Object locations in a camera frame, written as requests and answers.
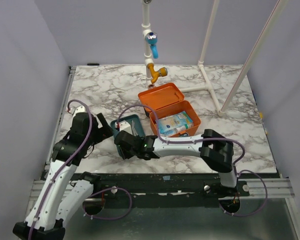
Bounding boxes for teal divided tray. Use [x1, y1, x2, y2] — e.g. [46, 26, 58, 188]
[110, 114, 145, 160]

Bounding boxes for blue cotton swab bag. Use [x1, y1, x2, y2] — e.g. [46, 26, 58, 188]
[157, 111, 194, 137]

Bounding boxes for orange medicine kit box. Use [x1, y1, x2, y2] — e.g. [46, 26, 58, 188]
[138, 82, 201, 136]

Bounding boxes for white bottle green label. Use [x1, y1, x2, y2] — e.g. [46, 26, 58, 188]
[175, 122, 194, 133]

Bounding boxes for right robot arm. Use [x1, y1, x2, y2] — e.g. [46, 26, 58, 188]
[114, 129, 238, 196]

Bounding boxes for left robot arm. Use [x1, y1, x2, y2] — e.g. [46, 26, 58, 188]
[12, 112, 113, 240]

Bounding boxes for yellow faucet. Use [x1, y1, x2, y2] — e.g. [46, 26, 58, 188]
[147, 63, 168, 85]

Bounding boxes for blue faucet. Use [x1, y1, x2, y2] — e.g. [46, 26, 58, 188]
[145, 32, 159, 59]

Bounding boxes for black-handled bandage scissors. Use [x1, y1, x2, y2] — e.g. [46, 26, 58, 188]
[131, 120, 139, 136]

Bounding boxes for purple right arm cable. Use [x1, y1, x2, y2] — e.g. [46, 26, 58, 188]
[116, 104, 269, 218]

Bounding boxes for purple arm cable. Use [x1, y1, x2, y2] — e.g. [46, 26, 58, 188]
[27, 99, 133, 240]
[116, 104, 269, 218]

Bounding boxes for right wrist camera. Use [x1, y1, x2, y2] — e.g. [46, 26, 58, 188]
[117, 120, 132, 134]

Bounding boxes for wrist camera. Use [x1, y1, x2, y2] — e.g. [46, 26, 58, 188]
[68, 105, 86, 118]
[117, 120, 132, 134]

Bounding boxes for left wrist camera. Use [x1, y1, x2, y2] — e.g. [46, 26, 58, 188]
[68, 105, 86, 118]

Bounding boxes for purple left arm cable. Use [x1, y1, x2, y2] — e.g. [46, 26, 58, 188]
[27, 99, 133, 240]

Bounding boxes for white PVC pipe frame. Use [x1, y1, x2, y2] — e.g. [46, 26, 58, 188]
[137, 0, 288, 117]

